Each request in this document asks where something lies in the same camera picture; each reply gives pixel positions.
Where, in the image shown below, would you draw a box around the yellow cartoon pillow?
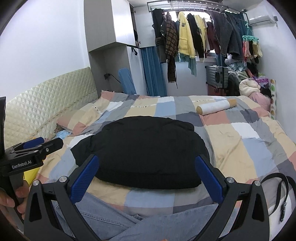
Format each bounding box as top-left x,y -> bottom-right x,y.
23,167 -> 40,186

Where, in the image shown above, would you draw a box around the yellow fleece jacket hanging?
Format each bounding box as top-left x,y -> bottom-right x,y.
178,11 -> 196,59

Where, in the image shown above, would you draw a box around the black coat hanging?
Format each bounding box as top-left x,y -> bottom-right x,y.
187,13 -> 204,59

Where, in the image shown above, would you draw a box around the cream quilted headboard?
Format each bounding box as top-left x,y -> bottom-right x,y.
4,67 -> 98,148

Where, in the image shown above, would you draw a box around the blue jeans legs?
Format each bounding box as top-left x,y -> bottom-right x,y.
52,192 -> 241,241

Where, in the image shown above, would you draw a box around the grey wall cabinet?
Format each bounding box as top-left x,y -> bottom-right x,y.
83,0 -> 156,52

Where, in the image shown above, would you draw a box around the black wall charger with cable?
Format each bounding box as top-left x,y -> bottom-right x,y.
104,73 -> 120,83

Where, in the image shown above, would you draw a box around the black strap belt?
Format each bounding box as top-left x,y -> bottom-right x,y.
260,172 -> 296,223

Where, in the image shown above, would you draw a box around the cream plush blanket pile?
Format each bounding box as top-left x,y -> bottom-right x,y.
239,79 -> 261,97

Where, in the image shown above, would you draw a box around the denim jacket hanging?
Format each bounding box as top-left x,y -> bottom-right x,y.
210,11 -> 243,60

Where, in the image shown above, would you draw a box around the black puffer jacket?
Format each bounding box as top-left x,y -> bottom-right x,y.
71,116 -> 209,190

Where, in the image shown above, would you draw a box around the white air conditioner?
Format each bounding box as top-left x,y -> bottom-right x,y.
249,15 -> 277,26

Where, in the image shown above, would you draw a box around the white cylindrical bolster pillow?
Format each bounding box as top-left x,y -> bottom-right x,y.
196,99 -> 237,115

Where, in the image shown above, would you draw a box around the patchwork checkered quilt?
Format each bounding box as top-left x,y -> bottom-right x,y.
37,91 -> 295,216

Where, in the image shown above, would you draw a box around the metal ceiling drying rack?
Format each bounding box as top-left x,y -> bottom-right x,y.
147,1 -> 246,13

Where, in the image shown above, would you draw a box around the plaid scarf hanging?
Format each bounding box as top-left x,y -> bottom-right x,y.
166,12 -> 178,83

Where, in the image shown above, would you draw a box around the blue folded board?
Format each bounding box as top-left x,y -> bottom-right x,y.
118,68 -> 137,95

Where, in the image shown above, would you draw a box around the grey ribbed suitcase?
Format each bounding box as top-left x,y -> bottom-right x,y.
205,65 -> 228,89

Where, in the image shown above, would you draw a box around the patchwork pillow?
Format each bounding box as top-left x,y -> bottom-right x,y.
57,101 -> 109,135

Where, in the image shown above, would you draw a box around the dark grey jacket hanging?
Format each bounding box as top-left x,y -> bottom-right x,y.
152,9 -> 166,63

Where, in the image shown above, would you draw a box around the blue curtain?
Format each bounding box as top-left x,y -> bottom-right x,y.
141,46 -> 167,97

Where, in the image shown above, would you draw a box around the green clip sock hanger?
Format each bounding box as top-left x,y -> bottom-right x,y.
242,23 -> 259,42

